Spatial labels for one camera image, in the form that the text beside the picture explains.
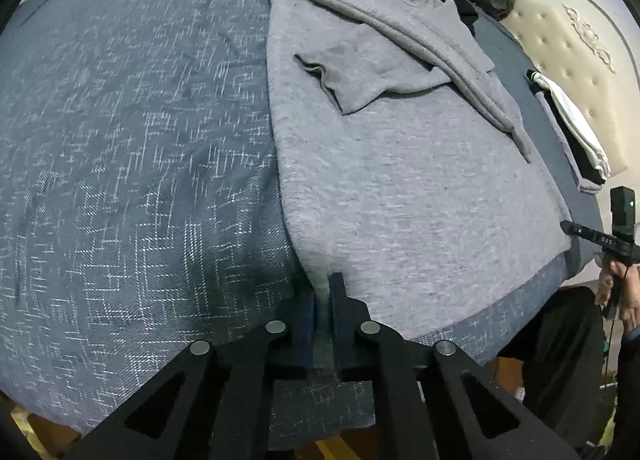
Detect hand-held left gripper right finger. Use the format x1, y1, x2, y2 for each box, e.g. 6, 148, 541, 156
327, 273, 576, 460

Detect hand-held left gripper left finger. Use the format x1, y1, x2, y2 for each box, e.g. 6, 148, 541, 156
65, 287, 317, 460

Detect grey knit sweater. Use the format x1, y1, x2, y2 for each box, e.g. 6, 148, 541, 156
262, 0, 573, 373

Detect person's right forearm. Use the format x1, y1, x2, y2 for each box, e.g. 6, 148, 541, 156
617, 320, 640, 460

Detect person's right hand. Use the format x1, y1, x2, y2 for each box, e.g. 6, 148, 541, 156
595, 257, 640, 328

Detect pale grey folded garment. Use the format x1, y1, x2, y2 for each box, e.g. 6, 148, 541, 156
534, 90, 603, 195

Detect white folded garment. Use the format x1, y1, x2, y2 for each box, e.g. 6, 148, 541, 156
531, 71, 612, 180

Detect person's dark trousers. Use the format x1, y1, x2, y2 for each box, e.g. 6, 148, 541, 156
500, 285, 623, 448

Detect cream tufted headboard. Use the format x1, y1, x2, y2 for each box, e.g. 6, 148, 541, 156
500, 0, 636, 176

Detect colourful floor clutter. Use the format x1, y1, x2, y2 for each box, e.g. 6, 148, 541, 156
597, 335, 623, 451

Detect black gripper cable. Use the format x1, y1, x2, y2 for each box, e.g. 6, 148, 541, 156
602, 315, 616, 391

